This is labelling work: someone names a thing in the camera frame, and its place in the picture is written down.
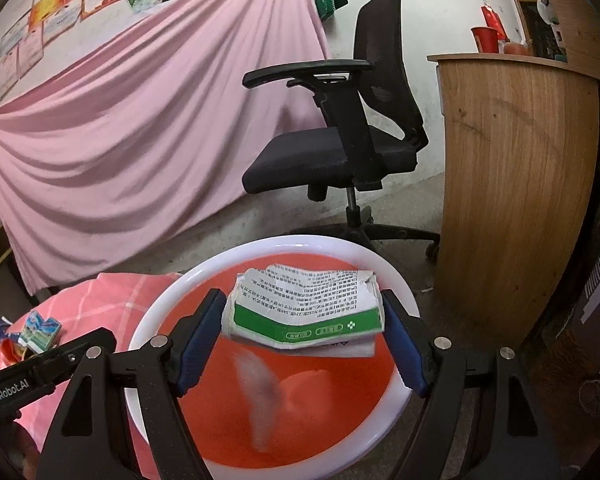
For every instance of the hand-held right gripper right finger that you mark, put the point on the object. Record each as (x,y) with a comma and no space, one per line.
(405,355)

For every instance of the red cup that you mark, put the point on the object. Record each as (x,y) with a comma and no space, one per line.
(484,40)

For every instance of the small teal container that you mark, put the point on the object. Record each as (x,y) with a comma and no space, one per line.
(560,57)

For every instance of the black office chair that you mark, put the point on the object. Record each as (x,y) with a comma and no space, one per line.
(300,155)

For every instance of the small colourful box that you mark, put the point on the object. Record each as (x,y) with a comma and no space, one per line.
(40,332)

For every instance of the green hanging basket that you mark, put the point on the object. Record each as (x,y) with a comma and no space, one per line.
(330,4)

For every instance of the red round fruit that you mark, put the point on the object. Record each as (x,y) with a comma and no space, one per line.
(515,48)

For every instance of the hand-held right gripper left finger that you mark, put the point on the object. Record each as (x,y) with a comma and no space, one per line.
(200,345)

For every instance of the green white paper box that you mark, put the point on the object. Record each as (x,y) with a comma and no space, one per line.
(305,305)

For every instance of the red wrapper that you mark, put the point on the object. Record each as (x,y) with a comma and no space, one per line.
(11,352)

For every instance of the pink checked tablecloth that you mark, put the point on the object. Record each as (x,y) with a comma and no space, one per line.
(115,300)

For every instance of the red hanging ornament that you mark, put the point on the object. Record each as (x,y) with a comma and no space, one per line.
(494,20)

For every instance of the red bucket with white rim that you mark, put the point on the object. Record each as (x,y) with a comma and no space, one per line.
(330,410)

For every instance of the wooden counter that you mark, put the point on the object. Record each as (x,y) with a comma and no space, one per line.
(510,185)

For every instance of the pink hanging cloth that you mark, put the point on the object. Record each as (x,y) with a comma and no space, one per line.
(130,135)

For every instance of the brown door frame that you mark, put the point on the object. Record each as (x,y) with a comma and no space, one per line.
(517,15)

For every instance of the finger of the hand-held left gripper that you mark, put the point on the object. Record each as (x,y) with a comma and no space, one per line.
(75,350)

